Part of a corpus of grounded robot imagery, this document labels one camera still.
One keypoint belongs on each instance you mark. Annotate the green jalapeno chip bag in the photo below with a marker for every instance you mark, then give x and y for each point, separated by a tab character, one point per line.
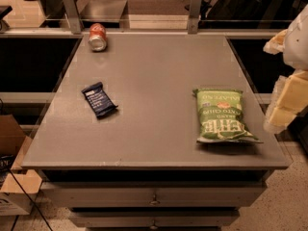
221	116

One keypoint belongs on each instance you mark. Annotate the grey drawer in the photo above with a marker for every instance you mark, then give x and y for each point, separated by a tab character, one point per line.
166	217
90	195

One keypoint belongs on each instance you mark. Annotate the right metal bracket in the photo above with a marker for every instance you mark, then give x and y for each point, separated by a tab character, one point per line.
193	19

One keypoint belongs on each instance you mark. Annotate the left metal bracket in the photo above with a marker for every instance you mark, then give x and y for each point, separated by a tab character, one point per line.
72	16

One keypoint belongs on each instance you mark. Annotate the metal bracket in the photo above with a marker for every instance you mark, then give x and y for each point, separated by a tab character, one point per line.
72	16
193	19

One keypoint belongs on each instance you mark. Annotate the dark blue snack bar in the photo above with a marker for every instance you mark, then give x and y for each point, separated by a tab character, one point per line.
99	101

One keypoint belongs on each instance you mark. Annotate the upper grey drawer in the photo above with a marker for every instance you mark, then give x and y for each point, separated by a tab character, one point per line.
90	195

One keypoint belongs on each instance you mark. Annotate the cardboard box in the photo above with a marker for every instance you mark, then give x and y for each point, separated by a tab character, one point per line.
19	187

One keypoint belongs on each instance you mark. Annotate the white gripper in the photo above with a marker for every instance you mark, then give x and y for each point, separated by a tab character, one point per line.
297	45

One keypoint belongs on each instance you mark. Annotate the lower grey drawer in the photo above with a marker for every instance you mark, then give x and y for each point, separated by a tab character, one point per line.
166	217

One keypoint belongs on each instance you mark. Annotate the red coke can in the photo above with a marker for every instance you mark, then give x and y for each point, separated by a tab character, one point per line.
98	37

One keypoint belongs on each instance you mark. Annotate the upper drawer knob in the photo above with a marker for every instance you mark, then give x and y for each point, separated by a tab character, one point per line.
154	201

